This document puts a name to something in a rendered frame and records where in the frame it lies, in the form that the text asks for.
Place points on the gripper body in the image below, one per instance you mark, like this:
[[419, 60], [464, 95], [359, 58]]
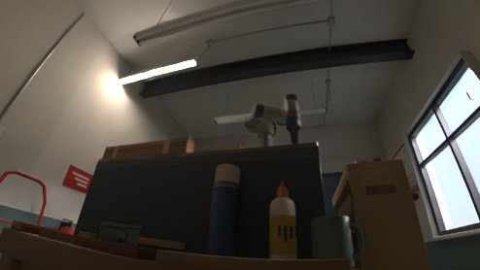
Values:
[[293, 134]]

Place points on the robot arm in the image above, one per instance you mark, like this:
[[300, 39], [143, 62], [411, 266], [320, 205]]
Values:
[[263, 119]]

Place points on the black steel ceiling beam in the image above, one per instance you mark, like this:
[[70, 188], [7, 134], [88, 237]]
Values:
[[277, 67]]

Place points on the white glue bottle orange cap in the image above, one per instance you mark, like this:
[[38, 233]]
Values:
[[282, 225]]

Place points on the blue flask with cream cap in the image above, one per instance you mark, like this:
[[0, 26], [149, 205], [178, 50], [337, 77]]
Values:
[[224, 213]]

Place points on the dark green mug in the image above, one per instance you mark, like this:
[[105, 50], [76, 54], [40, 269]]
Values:
[[333, 238]]

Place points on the tan cardboard box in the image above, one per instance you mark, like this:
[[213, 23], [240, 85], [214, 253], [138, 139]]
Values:
[[382, 217]]

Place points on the unlit ceiling tube light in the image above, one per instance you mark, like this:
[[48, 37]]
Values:
[[210, 22]]

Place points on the dark grey machine cabinet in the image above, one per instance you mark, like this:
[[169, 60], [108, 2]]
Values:
[[168, 202]]

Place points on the brown wooden crate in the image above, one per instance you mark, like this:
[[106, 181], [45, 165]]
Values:
[[150, 147]]

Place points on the lit ceiling tube light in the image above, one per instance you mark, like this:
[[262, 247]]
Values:
[[158, 71]]

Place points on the grey framed window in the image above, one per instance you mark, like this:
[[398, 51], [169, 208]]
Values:
[[448, 150]]

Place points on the dark grey flat box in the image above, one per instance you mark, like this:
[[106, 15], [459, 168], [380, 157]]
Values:
[[119, 232]]

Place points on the red wall sign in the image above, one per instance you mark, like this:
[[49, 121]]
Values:
[[77, 178]]

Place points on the red tube frame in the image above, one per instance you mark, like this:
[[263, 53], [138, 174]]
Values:
[[37, 187]]

